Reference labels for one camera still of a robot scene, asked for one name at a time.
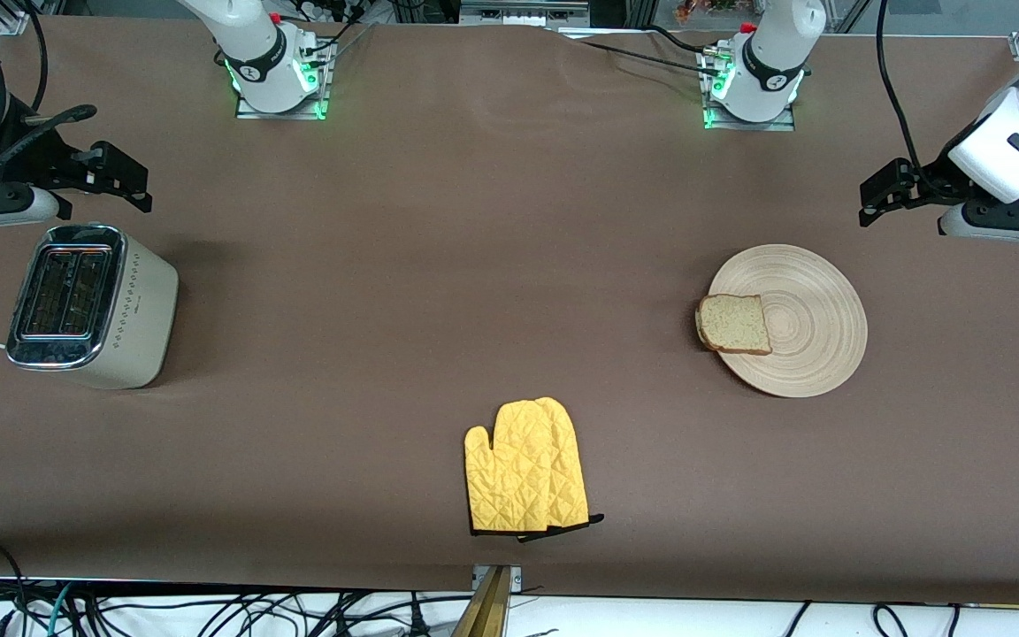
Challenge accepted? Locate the yellow quilted oven mitt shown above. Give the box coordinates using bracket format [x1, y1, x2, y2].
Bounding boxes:
[518, 397, 605, 542]
[464, 400, 563, 537]

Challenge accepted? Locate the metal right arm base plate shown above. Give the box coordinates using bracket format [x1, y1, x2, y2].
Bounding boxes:
[235, 35, 333, 120]

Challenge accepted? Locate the cream and chrome toaster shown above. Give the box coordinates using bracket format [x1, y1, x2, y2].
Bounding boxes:
[5, 223, 180, 391]

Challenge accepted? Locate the silver equipment box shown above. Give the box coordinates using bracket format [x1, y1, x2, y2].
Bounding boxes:
[459, 0, 592, 27]

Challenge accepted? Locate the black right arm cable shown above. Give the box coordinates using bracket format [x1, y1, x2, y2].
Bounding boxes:
[0, 4, 99, 200]

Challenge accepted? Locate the orange background object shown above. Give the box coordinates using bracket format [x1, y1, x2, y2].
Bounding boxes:
[673, 0, 745, 26]

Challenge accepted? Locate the round wooden plate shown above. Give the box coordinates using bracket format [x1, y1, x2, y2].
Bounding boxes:
[709, 244, 869, 398]

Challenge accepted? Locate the small metal pole bracket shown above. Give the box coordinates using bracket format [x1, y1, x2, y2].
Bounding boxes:
[472, 564, 524, 592]

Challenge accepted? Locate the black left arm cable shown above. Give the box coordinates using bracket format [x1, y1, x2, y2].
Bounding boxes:
[874, 0, 928, 182]

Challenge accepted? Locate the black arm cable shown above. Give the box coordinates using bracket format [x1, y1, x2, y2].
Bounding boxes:
[0, 4, 99, 200]
[874, 0, 928, 182]

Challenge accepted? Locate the tangled black cable bundle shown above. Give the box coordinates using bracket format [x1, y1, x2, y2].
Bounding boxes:
[0, 537, 475, 637]

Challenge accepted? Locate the black cable on table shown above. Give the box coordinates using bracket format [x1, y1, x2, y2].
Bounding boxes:
[576, 37, 723, 72]

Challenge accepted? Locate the slice of bread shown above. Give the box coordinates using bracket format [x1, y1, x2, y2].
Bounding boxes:
[695, 294, 773, 357]

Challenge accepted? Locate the gold camera pole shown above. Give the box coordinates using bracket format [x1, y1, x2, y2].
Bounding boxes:
[452, 566, 512, 637]

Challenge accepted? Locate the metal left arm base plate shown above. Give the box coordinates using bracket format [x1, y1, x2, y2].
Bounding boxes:
[702, 49, 798, 132]

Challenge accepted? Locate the teal cable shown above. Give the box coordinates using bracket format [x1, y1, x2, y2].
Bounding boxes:
[45, 584, 77, 637]

